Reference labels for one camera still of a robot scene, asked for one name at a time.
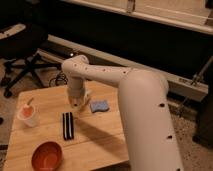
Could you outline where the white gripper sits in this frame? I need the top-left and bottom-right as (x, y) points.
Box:
(67, 88), (92, 108)

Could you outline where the white plastic bottle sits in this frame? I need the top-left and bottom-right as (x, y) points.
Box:
(74, 96), (84, 111)

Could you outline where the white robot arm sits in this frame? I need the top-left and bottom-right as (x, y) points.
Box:
(62, 55), (184, 171)

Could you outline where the metal tripod stand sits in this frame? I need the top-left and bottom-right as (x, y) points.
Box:
(177, 56), (213, 117)

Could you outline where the blue sponge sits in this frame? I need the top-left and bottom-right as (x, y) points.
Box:
(90, 100), (109, 113)

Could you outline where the black white striped cloth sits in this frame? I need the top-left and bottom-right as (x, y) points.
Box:
(62, 112), (74, 141)

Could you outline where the clear cup with orange contents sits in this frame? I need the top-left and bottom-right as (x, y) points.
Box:
(17, 98), (38, 127)

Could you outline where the red bowl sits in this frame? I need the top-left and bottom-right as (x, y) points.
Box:
(31, 141), (63, 171)

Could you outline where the black office chair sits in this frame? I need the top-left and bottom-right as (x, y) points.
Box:
(0, 23), (60, 98)

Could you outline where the black cable on floor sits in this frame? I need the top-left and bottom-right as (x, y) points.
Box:
(49, 61), (69, 88)

